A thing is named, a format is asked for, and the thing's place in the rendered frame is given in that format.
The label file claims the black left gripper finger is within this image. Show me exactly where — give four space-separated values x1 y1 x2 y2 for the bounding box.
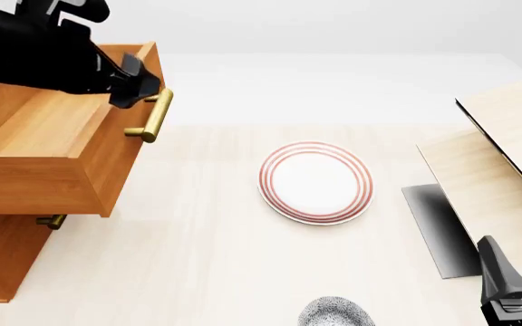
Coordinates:
121 52 162 99
108 84 152 110

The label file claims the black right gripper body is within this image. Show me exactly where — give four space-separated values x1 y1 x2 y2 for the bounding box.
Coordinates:
479 293 522 326

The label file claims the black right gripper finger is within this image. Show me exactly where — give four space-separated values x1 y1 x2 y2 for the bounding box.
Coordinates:
477 234 522 305

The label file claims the long brass drawer handle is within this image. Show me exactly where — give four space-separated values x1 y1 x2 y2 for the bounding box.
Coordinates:
35 214 69 231
123 87 175 144

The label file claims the wooden drawer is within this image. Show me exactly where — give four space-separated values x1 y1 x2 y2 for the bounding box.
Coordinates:
0 41 167 219

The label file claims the grey patterned bowl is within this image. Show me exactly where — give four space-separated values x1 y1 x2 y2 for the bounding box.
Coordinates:
297 295 377 326

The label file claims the pale wood box black edge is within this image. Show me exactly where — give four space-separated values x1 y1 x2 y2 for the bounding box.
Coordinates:
415 70 522 283

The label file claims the white plate with red rings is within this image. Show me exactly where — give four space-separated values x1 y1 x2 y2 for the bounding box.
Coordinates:
256 140 375 226

